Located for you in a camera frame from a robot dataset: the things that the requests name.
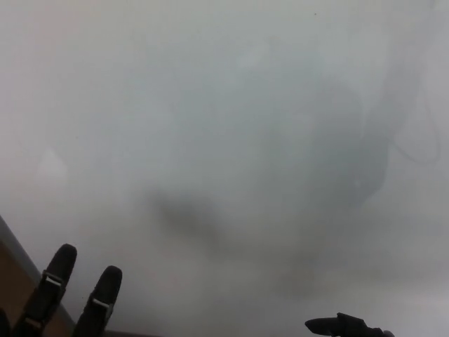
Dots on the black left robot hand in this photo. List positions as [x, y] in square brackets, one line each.
[52, 291]

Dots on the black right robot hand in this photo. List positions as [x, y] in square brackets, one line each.
[336, 324]

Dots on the brown wooden panel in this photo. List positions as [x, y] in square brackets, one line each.
[14, 277]

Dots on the white whiteboard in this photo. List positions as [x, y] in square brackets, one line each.
[210, 105]

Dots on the grey whiteboard frame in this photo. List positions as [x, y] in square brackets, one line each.
[21, 245]

